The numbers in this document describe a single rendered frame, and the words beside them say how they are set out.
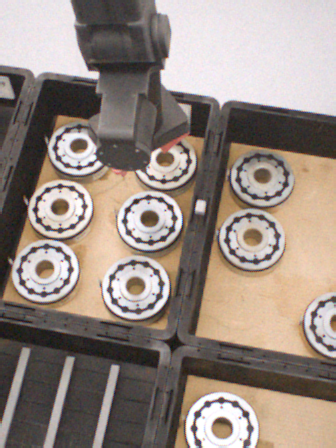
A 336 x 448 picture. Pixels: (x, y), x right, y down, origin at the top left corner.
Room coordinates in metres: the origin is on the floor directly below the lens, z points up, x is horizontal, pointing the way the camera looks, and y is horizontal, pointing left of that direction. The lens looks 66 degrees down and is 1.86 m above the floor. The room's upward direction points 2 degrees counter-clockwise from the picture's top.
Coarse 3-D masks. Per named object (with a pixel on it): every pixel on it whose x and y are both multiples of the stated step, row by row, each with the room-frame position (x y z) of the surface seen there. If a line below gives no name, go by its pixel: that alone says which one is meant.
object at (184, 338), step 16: (224, 112) 0.62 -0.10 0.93; (256, 112) 0.62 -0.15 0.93; (272, 112) 0.61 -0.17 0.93; (288, 112) 0.61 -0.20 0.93; (304, 112) 0.61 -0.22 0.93; (224, 128) 0.59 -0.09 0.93; (208, 176) 0.51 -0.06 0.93; (208, 192) 0.48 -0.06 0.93; (208, 208) 0.46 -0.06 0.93; (192, 256) 0.38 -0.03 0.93; (192, 272) 0.35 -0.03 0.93; (192, 288) 0.34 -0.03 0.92; (192, 304) 0.31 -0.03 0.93; (192, 336) 0.26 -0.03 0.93; (240, 352) 0.24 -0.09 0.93; (256, 352) 0.24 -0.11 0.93; (272, 352) 0.24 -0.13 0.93; (320, 368) 0.21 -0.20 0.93
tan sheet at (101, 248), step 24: (72, 120) 0.68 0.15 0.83; (192, 144) 0.62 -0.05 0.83; (48, 168) 0.59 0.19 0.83; (96, 192) 0.54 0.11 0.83; (120, 192) 0.54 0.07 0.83; (192, 192) 0.53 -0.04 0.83; (96, 216) 0.50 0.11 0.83; (24, 240) 0.46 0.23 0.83; (96, 240) 0.45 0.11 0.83; (120, 240) 0.45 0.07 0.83; (96, 264) 0.41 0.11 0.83; (168, 264) 0.41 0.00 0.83; (96, 288) 0.37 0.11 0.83; (144, 288) 0.37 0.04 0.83; (72, 312) 0.34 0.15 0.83; (96, 312) 0.33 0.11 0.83; (168, 312) 0.33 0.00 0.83
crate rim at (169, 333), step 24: (48, 72) 0.71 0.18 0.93; (192, 96) 0.65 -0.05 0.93; (24, 120) 0.62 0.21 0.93; (216, 120) 0.60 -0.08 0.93; (0, 192) 0.49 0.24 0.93; (0, 216) 0.45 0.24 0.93; (192, 216) 0.45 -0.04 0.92; (192, 240) 0.40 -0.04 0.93; (24, 312) 0.31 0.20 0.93; (48, 312) 0.30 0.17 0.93; (144, 336) 0.27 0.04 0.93; (168, 336) 0.26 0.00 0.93
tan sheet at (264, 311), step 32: (288, 160) 0.58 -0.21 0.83; (320, 160) 0.58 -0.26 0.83; (224, 192) 0.53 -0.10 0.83; (320, 192) 0.52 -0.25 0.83; (288, 224) 0.47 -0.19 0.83; (320, 224) 0.47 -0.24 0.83; (288, 256) 0.41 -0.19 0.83; (320, 256) 0.41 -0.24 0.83; (224, 288) 0.36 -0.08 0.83; (256, 288) 0.36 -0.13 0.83; (288, 288) 0.36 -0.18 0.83; (320, 288) 0.36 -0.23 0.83; (224, 320) 0.31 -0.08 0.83; (256, 320) 0.31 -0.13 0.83; (288, 320) 0.31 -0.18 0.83; (288, 352) 0.26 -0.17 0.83
